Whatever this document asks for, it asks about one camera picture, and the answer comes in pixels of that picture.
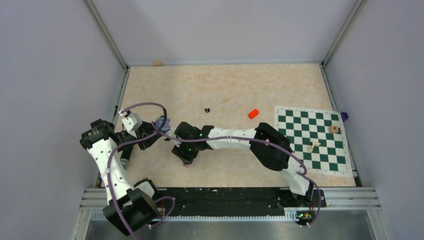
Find green white chessboard mat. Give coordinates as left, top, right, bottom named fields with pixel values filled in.
left=274, top=106, right=353, bottom=177

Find purple object beside table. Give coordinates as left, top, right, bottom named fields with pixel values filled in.
left=340, top=112, right=349, bottom=122

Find red block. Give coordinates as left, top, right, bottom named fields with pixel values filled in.
left=247, top=108, right=259, bottom=120

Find purple grey earbud charging case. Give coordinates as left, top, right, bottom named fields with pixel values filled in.
left=154, top=116, right=171, bottom=133

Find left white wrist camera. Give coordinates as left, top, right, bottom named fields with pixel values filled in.
left=119, top=110, right=143, bottom=137

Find wooden letter cube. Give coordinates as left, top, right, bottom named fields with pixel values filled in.
left=329, top=125, right=340, bottom=134

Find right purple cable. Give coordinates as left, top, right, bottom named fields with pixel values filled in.
left=151, top=121, right=323, bottom=228

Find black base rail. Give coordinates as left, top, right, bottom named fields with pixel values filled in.
left=154, top=187, right=309, bottom=218

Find small wooden block at wall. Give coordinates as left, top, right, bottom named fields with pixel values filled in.
left=152, top=61, right=163, bottom=67

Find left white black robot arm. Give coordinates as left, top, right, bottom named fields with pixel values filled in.
left=80, top=119, right=161, bottom=237

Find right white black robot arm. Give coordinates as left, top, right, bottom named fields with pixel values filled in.
left=166, top=122, right=324, bottom=209

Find cream chess piece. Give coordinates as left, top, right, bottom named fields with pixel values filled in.
left=306, top=141, right=321, bottom=153

